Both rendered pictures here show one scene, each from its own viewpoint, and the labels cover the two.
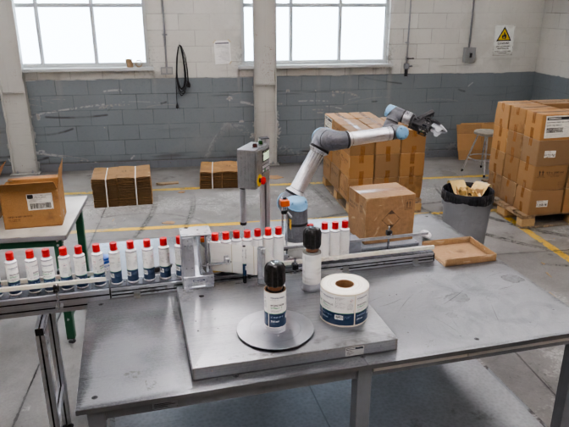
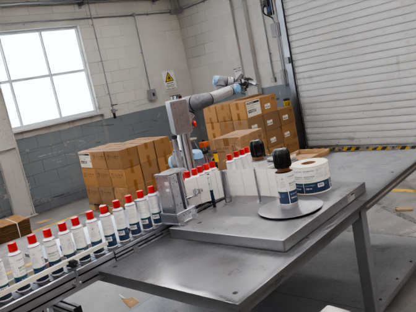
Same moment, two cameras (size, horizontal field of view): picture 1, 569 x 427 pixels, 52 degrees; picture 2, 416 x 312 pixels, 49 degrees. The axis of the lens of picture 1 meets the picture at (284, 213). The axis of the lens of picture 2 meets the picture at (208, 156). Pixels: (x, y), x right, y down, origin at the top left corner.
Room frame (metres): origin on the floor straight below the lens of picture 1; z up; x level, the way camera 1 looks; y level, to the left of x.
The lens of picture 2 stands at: (0.44, 1.44, 1.56)
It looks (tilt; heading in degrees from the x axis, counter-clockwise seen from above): 10 degrees down; 328
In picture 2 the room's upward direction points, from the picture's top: 11 degrees counter-clockwise
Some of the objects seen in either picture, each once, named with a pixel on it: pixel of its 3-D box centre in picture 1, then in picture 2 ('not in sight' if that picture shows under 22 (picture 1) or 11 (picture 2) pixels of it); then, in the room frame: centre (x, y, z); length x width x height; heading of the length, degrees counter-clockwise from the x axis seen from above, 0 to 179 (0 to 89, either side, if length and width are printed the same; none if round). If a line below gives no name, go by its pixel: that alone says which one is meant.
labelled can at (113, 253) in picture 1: (114, 263); (107, 226); (2.48, 0.78, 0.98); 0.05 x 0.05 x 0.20
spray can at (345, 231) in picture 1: (344, 239); (249, 162); (2.76, -0.30, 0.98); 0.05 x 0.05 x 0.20
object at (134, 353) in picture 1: (310, 281); (246, 197); (2.61, -0.13, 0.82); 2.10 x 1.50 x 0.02; 105
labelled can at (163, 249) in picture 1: (164, 257); (143, 210); (2.53, 0.57, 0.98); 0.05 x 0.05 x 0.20
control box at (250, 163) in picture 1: (253, 165); (179, 116); (2.73, 0.15, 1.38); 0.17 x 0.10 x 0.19; 160
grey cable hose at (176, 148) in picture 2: (242, 204); (177, 153); (2.73, 0.20, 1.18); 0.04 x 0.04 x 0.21
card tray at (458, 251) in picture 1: (458, 250); (304, 156); (2.93, -0.94, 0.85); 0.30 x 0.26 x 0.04; 105
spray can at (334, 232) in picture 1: (334, 241); (244, 164); (2.75, -0.25, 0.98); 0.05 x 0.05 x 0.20
